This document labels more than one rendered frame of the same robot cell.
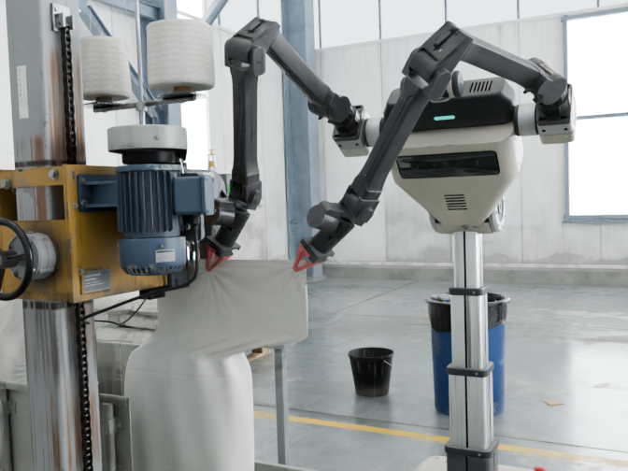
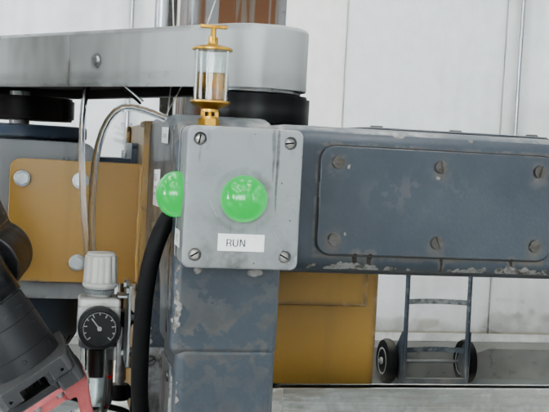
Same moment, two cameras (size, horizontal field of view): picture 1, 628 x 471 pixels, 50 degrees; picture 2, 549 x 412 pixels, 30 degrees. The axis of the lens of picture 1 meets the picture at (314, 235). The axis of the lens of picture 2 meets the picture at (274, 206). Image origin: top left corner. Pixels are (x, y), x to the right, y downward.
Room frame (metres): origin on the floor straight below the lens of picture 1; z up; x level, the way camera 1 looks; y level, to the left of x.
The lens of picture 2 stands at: (2.63, -0.12, 1.32)
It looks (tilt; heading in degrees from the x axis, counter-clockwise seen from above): 3 degrees down; 141
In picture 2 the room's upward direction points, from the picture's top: 3 degrees clockwise
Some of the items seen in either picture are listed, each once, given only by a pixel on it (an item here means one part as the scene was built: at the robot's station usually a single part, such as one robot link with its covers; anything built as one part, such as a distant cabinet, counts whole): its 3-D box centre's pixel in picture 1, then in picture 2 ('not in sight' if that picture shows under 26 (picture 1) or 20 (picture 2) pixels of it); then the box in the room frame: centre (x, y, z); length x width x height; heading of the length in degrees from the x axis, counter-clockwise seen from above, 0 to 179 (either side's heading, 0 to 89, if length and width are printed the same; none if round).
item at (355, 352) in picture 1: (371, 372); not in sight; (4.25, -0.34, 0.13); 0.30 x 0.30 x 0.26
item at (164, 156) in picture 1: (149, 159); (19, 110); (1.56, 0.37, 1.35); 0.12 x 0.12 x 0.04
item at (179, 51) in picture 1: (180, 57); not in sight; (1.69, 0.32, 1.61); 0.17 x 0.17 x 0.17
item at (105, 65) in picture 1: (102, 68); not in sight; (1.81, 0.55, 1.61); 0.15 x 0.14 x 0.17; 63
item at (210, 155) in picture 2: (221, 188); (237, 196); (2.09, 0.28, 1.28); 0.08 x 0.05 x 0.09; 63
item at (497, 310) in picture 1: (468, 352); not in sight; (3.87, -0.87, 0.32); 0.51 x 0.48 x 0.65; 153
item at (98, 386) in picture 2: (193, 252); (95, 379); (1.84, 0.33, 1.11); 0.03 x 0.03 x 0.06
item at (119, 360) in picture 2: not in sight; (121, 355); (1.80, 0.37, 1.12); 0.02 x 0.02 x 0.08
